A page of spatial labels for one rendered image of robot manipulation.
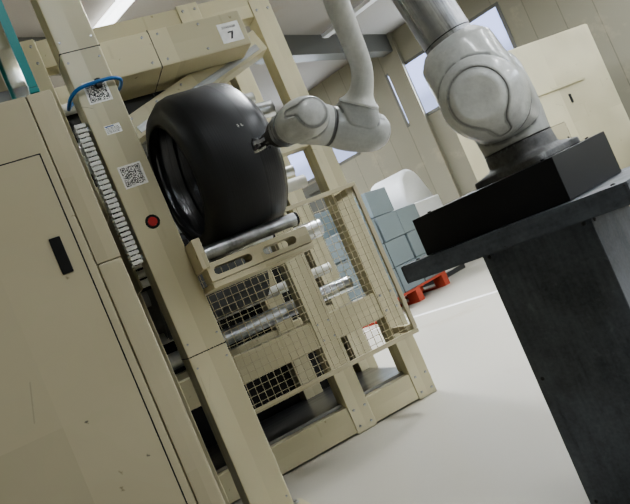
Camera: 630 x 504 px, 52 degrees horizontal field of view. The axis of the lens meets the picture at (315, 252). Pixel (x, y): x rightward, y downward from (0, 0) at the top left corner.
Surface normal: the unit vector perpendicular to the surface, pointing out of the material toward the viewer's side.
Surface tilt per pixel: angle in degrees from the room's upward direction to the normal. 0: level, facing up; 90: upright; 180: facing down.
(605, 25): 90
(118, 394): 90
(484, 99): 97
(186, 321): 90
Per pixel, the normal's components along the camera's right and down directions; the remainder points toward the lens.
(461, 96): -0.26, 0.26
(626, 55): -0.62, 0.25
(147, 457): 0.34, -0.17
